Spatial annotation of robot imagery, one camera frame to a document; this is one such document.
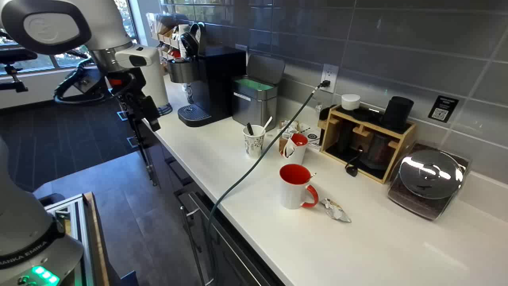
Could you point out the small white cup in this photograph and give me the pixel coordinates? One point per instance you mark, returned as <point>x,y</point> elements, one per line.
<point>349,101</point>

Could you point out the black cylinder container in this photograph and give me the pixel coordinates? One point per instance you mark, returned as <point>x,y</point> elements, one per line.
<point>397,113</point>

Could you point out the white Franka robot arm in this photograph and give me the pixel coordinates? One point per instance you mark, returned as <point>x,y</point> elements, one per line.
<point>105,21</point>

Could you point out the small white mug red inside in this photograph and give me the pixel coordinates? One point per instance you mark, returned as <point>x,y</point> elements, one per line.
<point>297,147</point>

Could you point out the white spoon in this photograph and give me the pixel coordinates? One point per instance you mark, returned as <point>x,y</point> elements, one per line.
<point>267,123</point>

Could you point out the aluminium frame with wood board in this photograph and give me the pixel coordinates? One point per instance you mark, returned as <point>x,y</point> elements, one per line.
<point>79,232</point>

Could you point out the crumpled silver wrapper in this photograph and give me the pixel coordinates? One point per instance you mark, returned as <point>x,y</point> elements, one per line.
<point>335,210</point>

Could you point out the black coffee machine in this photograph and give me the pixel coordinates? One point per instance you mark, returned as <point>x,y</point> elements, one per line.
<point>214,85</point>

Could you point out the dark base cabinet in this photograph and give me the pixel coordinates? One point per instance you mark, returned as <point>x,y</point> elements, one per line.
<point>179,212</point>

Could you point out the black pen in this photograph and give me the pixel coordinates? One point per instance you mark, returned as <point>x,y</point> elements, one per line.
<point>249,129</point>

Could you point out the small black pod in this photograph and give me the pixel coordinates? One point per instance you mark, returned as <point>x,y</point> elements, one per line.
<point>351,169</point>

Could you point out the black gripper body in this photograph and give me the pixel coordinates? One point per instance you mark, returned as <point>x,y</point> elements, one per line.
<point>130,96</point>

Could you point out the black wall sign QR code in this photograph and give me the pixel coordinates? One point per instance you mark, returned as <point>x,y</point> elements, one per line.
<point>443,108</point>

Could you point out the white wall power outlet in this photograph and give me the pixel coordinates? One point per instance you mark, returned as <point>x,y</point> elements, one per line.
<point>329,77</point>

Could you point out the white mug holding utensils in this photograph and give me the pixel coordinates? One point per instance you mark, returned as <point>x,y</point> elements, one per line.
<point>254,143</point>

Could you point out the black office chair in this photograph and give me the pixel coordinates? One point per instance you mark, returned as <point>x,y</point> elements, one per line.
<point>13,61</point>

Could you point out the wooden pod organizer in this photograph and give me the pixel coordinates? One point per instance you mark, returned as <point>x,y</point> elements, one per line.
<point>365,143</point>

